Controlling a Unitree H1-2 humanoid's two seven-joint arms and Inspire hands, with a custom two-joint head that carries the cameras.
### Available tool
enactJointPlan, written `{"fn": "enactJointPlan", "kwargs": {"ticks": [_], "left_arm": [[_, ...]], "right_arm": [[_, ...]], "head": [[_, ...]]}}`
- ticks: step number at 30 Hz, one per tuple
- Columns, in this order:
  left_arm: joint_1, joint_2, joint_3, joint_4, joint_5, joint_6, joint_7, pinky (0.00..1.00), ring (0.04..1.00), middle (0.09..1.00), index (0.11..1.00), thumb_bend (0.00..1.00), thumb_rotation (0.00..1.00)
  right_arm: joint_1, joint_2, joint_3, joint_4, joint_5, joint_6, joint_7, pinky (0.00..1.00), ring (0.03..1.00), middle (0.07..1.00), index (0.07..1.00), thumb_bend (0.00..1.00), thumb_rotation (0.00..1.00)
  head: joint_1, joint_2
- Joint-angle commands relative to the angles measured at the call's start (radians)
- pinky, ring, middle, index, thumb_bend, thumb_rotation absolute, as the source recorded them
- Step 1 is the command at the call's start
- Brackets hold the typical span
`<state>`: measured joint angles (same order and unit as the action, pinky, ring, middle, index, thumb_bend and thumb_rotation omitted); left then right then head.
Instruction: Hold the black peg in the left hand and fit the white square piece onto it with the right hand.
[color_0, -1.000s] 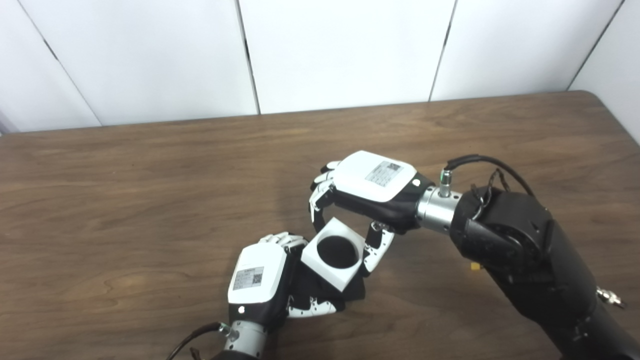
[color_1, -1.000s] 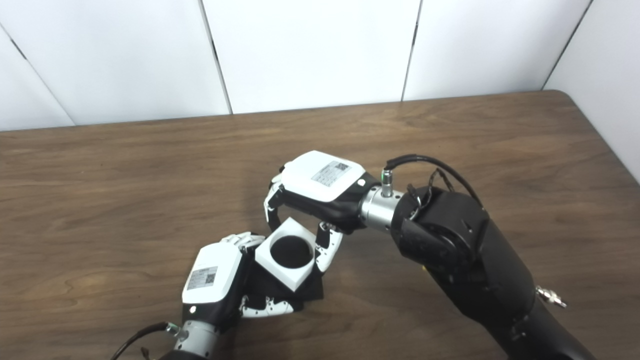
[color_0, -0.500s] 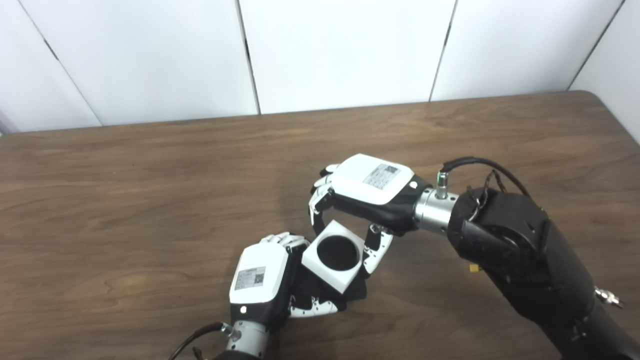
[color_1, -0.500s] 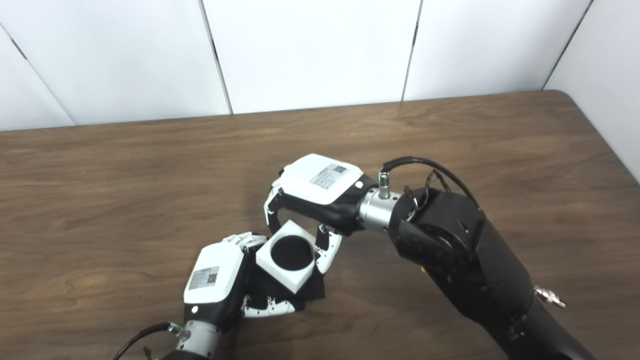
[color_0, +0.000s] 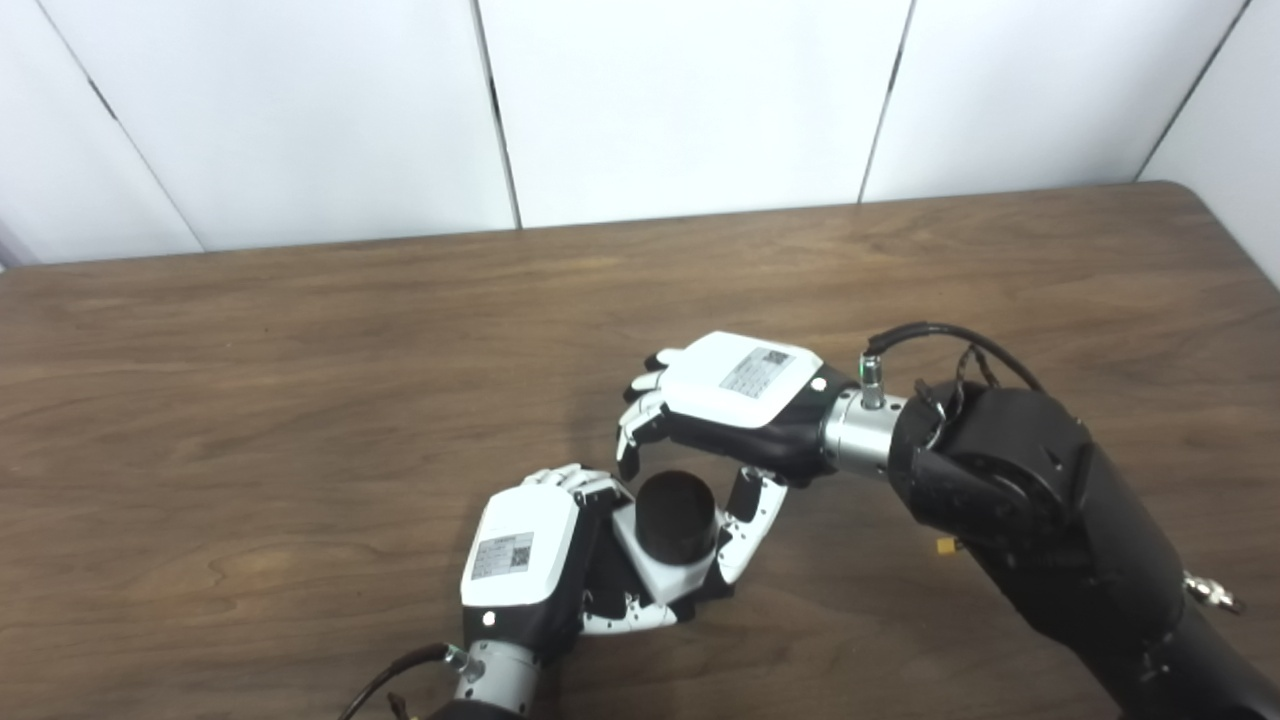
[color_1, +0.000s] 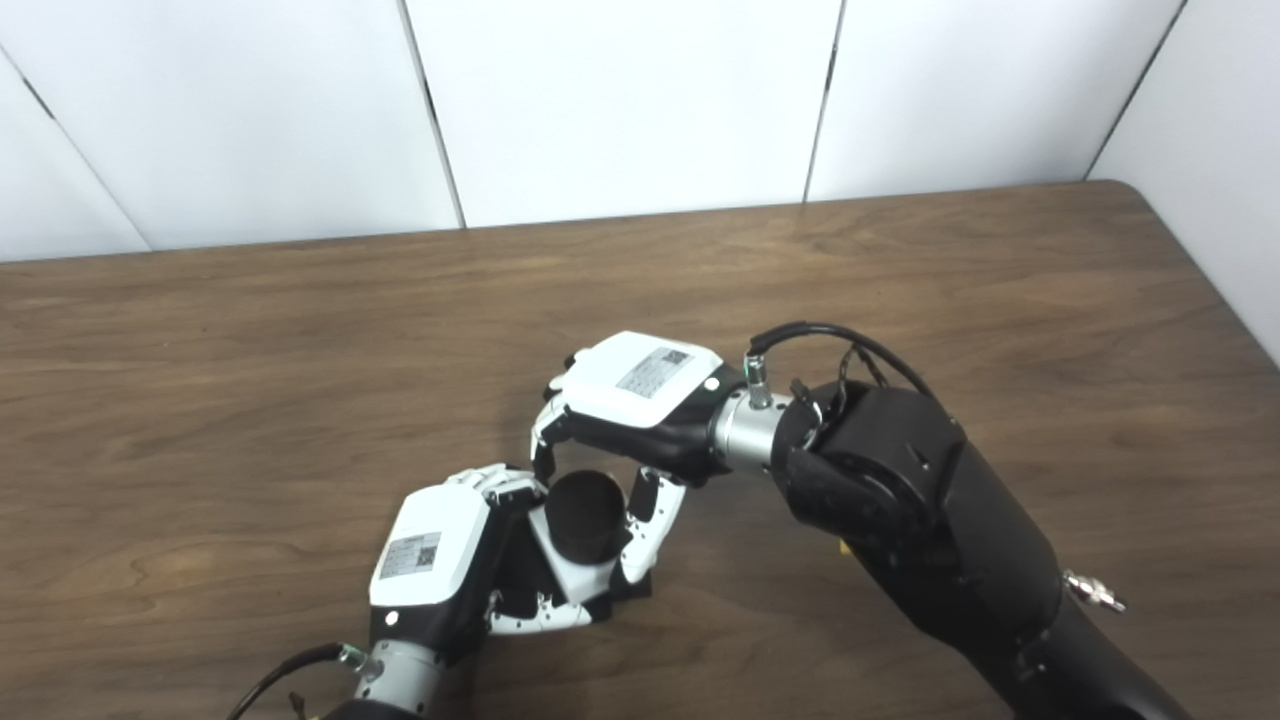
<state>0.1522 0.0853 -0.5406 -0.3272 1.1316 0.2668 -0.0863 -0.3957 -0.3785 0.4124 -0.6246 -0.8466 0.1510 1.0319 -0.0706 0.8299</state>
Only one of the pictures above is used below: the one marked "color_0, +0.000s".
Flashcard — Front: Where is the white and black right hand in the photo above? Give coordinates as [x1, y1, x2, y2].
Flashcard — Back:
[615, 331, 861, 586]

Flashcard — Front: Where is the white and black left hand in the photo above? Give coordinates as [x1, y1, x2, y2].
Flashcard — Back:
[460, 464, 691, 663]

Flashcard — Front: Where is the black peg with square base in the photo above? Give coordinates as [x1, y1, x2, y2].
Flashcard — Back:
[585, 470, 736, 616]

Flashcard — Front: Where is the white square piece with hole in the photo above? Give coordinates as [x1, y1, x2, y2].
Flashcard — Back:
[612, 505, 731, 607]

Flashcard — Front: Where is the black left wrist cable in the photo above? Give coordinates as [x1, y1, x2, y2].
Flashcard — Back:
[335, 643, 467, 720]

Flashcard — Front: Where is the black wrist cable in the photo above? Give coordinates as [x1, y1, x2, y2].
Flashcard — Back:
[862, 322, 1046, 411]
[335, 643, 467, 720]

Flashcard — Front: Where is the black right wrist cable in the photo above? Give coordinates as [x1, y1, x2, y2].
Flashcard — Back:
[862, 322, 1046, 411]

